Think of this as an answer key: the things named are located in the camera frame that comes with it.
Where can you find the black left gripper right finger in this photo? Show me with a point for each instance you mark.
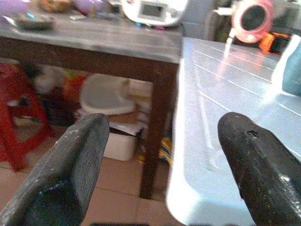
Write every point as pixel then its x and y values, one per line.
pixel 263 174

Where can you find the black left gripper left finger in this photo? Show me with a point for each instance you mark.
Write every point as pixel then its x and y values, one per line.
pixel 61 169

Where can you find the white cardboard box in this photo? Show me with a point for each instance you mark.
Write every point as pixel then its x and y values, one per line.
pixel 121 143

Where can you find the red plastic stool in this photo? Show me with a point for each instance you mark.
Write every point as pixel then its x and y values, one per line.
pixel 16 113

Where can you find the white plastic table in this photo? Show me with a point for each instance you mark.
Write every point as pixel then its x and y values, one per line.
pixel 225 106

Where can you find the white plastic basin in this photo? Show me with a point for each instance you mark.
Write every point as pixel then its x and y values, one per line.
pixel 105 95

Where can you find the yellow blue bag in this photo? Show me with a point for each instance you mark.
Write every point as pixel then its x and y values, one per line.
pixel 165 149

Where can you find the teal cloth item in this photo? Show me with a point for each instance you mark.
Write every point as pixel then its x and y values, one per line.
pixel 290 68

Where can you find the dark wooden table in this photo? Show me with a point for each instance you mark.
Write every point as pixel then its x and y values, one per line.
pixel 98 47

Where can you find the orange black box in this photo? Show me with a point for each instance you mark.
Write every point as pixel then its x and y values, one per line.
pixel 274 42

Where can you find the white rice cooker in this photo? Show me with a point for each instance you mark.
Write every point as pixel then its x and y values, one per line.
pixel 154 11

